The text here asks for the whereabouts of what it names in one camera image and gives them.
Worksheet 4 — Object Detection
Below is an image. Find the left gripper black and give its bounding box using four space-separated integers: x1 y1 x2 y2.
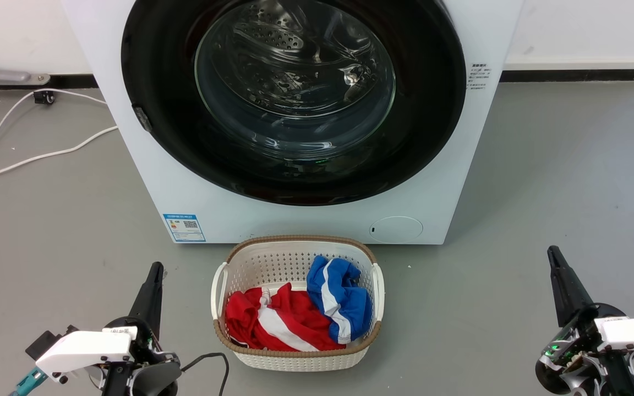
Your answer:
101 262 183 396

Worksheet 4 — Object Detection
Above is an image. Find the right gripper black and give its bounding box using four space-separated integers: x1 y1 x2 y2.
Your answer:
535 246 627 396

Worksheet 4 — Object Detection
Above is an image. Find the white front-load washing machine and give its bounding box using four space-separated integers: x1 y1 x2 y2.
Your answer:
61 0 524 245

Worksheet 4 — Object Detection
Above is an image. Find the black round washer door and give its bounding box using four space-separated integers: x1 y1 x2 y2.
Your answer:
121 0 467 207

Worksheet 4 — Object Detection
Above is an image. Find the blue energy label sticker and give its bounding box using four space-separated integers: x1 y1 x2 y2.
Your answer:
163 213 206 243

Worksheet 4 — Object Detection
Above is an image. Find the white plastic laundry basket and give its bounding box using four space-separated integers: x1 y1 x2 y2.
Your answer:
211 235 385 372

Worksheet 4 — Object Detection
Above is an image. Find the red and white garment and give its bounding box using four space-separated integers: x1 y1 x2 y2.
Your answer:
225 283 347 352

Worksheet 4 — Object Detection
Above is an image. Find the round white filter cover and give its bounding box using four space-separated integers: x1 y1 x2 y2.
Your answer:
369 216 424 243

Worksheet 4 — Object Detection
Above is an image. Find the blue and white garment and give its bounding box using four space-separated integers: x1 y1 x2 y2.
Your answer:
307 255 373 344

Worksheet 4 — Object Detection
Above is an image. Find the black baseboard strip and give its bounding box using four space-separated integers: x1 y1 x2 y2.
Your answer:
0 74 100 91
500 69 634 84

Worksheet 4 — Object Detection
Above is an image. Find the small text sticker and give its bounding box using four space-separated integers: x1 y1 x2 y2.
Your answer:
467 62 493 92

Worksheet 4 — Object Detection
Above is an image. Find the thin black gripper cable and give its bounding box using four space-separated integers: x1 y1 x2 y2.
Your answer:
181 353 230 396

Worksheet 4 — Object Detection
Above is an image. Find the teal cable connector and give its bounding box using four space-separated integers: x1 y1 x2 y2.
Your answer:
10 367 48 396

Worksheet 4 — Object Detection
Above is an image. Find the grey door latch handle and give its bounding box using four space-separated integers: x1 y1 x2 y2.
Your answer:
134 106 153 133

